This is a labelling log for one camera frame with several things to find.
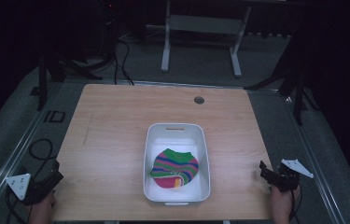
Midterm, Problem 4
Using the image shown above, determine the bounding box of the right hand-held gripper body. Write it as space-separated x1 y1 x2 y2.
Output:
270 159 315 193

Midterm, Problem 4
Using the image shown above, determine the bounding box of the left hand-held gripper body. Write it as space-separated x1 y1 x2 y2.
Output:
5 169 63 206

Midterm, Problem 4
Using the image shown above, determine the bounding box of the colourful striped sock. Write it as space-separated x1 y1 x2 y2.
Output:
149 147 200 189

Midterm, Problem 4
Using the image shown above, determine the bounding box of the white plastic bin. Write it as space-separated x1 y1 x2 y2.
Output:
143 122 212 207

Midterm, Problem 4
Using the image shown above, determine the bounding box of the person's left hand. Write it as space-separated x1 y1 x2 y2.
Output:
27 190 57 224

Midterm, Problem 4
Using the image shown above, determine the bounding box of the person's right hand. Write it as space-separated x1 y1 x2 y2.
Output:
270 184 301 224

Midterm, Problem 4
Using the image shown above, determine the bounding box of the black metal stand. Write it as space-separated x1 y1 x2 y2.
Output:
243 60 322 126
29 50 104 112

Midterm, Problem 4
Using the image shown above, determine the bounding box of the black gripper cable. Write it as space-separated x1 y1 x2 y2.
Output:
4 186 29 224
28 137 55 179
288 186 304 224

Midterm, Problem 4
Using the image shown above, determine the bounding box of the aluminium floor rail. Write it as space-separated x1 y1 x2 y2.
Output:
283 91 348 224
0 81 66 220

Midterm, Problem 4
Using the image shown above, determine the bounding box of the black floor cable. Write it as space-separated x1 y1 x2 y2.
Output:
112 38 135 87

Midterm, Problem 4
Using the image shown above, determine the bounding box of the white metal desk frame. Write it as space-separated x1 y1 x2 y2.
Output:
160 0 253 79

